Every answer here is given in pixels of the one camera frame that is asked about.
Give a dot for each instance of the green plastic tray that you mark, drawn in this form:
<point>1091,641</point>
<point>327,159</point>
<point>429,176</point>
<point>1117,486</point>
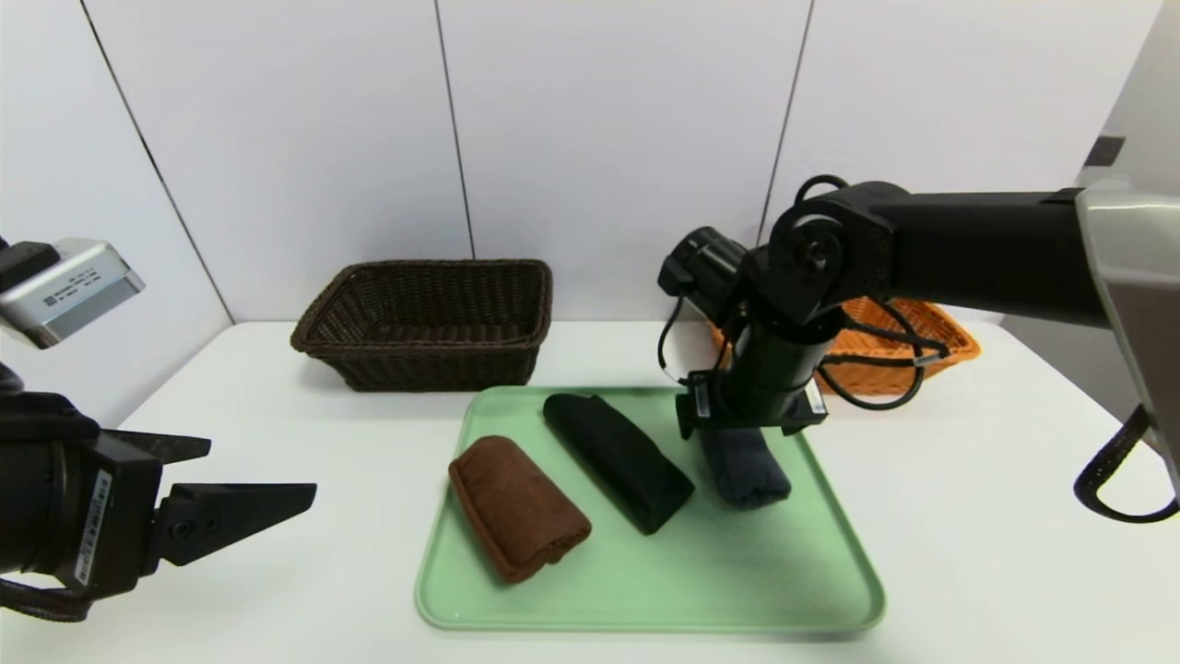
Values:
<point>645,581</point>

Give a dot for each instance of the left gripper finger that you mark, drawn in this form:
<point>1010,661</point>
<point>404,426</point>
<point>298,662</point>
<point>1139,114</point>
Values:
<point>230,512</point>
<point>171,450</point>

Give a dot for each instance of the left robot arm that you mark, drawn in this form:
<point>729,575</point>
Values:
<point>32,489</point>

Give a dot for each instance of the orange wicker basket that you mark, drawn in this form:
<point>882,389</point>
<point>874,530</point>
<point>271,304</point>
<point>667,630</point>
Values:
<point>949,341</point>

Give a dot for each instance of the grey towel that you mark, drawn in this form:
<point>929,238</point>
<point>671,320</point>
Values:
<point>751,475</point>

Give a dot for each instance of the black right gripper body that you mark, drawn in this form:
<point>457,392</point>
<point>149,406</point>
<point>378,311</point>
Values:
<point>708,406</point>

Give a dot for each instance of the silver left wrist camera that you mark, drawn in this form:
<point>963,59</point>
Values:
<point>69,290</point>

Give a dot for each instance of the black soft glasses case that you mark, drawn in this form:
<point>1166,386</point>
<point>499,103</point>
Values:
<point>618,461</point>

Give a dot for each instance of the dark brown wicker basket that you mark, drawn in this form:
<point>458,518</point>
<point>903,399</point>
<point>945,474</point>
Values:
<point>433,369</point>

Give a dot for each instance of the brown towel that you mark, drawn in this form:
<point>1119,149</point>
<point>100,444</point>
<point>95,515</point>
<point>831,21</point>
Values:
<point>516,507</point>

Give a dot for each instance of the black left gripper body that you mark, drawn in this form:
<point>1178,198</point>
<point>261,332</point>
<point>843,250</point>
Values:
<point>109,518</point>

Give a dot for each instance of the dark wall bracket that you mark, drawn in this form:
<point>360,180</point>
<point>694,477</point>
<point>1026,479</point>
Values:
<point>1105,151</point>

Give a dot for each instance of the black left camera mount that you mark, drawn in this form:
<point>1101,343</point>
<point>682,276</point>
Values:
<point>23,258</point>

